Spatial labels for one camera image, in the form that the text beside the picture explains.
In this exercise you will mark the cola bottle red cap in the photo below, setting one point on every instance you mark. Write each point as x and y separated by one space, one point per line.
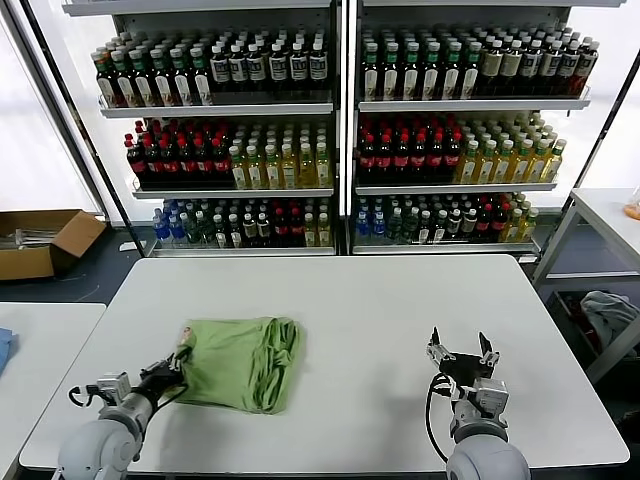
435 160
296 229
151 162
219 161
168 162
484 224
384 161
418 160
498 224
452 159
280 229
185 162
401 161
135 162
202 162
367 161

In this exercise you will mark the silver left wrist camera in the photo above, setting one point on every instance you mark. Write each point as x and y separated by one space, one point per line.
114 385

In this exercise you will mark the dark tea bottle green cap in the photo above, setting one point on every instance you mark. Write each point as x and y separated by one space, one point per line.
201 77
412 75
453 74
370 75
391 75
123 80
432 74
235 231
439 227
424 227
220 231
162 79
471 74
142 79
181 78

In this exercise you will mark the dark slanted window pole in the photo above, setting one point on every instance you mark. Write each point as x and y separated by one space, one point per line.
606 132

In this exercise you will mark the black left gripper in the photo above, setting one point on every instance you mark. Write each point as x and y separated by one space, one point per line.
157 380

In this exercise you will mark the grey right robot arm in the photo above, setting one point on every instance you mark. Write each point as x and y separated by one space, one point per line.
480 460

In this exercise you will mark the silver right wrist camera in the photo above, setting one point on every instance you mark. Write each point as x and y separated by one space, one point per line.
490 397

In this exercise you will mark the grey crumpled cloth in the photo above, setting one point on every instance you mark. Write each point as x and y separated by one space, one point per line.
609 315

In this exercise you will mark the small white floor plate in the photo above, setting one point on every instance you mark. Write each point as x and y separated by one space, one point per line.
129 246

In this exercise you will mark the blue sports drink bottle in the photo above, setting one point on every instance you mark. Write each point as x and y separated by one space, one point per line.
378 226
174 229
159 227
362 226

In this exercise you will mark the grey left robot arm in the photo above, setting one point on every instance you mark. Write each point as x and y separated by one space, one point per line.
100 440

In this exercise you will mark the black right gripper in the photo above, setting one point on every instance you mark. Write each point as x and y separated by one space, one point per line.
465 370

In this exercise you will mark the blue folded cloth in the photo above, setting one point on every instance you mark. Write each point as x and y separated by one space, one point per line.
6 350

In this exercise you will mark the grey slanted window pole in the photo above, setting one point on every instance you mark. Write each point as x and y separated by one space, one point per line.
59 125

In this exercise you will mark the grey metal shelf rack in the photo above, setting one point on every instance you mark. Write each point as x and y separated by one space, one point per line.
473 105
223 110

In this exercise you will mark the clear cup orange drink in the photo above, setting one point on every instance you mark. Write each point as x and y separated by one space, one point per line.
633 210

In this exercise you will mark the dark drink bottle brown label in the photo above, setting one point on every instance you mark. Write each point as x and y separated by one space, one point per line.
249 231
454 225

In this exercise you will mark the grey metal parts bundle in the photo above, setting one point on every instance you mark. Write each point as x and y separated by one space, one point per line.
24 237

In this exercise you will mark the light green polo shirt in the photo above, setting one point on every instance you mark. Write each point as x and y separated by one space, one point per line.
225 360

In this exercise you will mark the white side table grey legs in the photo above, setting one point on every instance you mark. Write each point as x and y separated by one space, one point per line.
599 205

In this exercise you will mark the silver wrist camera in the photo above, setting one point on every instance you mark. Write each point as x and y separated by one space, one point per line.
490 397
114 385

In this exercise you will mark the brown cardboard box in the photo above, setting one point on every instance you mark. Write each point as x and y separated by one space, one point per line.
29 262

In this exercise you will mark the dark tea bottle orange neck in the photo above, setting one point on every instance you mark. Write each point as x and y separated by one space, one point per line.
106 79

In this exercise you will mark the plain white side table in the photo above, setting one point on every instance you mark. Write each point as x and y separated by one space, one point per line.
44 375

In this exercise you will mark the dark drink bottle navy label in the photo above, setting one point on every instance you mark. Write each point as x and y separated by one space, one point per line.
570 67
531 66
237 69
586 69
298 68
278 69
551 66
219 70
317 68
255 69

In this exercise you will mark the dark drink bottle beige label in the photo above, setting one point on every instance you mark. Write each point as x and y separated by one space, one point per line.
490 67
511 67

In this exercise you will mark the black slanted window pole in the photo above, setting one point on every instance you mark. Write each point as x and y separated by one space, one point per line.
81 125

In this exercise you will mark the dark drink bottle white label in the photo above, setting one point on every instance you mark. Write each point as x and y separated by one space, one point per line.
469 225
264 231

